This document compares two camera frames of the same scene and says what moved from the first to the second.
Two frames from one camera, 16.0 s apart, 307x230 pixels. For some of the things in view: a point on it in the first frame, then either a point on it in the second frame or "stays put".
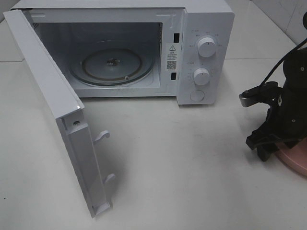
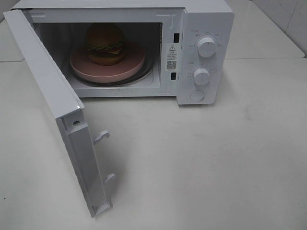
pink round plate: (296, 156) to (84, 69)
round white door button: (197, 95) stays put
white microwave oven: (181, 49) stays put
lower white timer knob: (201, 76) stays put
